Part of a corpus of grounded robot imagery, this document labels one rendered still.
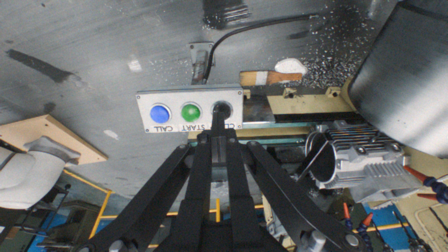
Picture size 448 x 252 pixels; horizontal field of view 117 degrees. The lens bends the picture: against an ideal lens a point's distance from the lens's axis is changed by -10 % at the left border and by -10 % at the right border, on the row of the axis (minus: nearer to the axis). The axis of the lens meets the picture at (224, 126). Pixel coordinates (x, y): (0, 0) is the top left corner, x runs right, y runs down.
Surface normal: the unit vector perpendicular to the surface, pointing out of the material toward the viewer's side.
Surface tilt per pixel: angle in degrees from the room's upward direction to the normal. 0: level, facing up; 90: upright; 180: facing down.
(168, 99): 23
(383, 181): 90
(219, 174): 90
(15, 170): 87
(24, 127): 2
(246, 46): 0
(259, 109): 90
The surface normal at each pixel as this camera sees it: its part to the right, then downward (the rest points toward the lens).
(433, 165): -1.00, 0.04
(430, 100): -0.83, 0.43
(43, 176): 0.96, -0.20
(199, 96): 0.02, 0.43
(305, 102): -0.03, -0.67
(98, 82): 0.04, 0.74
